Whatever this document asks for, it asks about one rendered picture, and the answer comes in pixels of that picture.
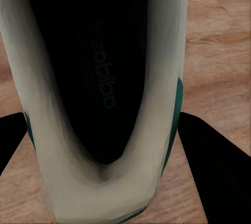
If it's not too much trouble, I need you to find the gym shoe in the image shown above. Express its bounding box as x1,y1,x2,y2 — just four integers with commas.
0,0,188,224

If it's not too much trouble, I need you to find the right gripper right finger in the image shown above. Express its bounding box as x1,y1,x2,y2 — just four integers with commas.
177,112,251,224

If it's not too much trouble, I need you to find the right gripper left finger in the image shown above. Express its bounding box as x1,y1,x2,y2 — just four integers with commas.
0,112,27,175

